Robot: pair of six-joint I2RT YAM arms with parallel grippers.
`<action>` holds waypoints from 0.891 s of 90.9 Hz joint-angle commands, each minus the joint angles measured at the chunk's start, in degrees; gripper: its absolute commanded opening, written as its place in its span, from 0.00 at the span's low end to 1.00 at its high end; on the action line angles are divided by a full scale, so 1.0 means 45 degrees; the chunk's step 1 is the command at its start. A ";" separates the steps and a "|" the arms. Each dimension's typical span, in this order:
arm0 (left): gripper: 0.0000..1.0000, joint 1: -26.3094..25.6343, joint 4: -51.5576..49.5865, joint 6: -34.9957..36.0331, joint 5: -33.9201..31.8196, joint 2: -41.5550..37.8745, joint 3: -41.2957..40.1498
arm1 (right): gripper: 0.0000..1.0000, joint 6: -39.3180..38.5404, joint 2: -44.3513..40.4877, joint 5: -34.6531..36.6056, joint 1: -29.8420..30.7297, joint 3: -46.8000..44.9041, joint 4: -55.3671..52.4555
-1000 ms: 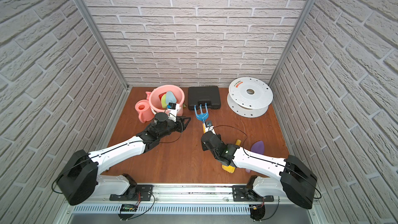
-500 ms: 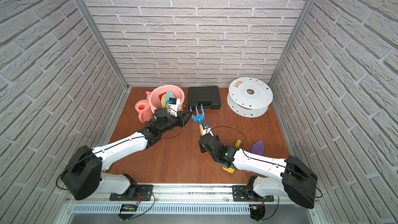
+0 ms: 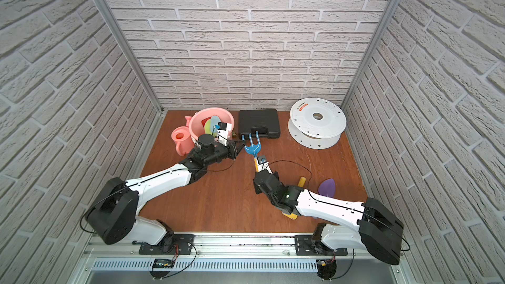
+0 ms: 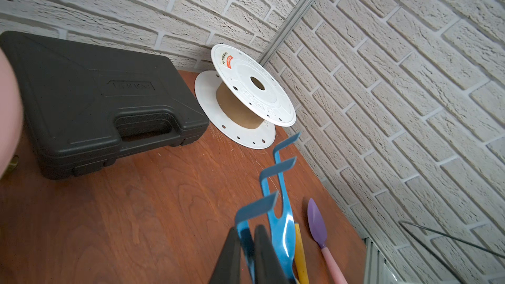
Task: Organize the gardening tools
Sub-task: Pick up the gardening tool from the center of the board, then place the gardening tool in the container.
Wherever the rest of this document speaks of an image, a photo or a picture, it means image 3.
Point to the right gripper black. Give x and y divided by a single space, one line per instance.
275 176

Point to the white empty filament spool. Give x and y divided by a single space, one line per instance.
316 123

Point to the red shovel wooden handle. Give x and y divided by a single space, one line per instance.
204 121

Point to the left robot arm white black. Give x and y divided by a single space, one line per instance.
114 215

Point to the blue rake yellow handle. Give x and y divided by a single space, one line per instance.
254 149

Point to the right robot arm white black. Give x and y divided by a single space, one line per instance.
366 225

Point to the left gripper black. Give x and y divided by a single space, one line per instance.
233 150

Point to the controller board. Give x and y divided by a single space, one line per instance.
163 264
326 269

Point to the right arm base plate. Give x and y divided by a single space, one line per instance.
306 246

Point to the right controller board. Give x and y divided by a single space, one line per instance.
326 269

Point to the aluminium front rail frame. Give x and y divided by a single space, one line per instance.
214 252

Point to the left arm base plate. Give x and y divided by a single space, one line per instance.
178 244

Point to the purple trowel pink handle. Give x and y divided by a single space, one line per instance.
327 188

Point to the left controller board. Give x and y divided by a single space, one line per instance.
163 264

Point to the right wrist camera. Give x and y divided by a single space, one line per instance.
262 163

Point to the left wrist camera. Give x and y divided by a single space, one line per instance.
224 133

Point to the pink plastic bucket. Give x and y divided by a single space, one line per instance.
195 124

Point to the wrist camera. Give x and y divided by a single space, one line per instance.
262 163
224 133

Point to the green trowel wooden handle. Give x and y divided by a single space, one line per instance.
210 127

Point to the black plastic tool case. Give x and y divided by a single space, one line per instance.
265 122

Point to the light blue trowel white handle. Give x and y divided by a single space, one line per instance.
217 121

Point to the pink watering can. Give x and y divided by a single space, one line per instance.
182 138

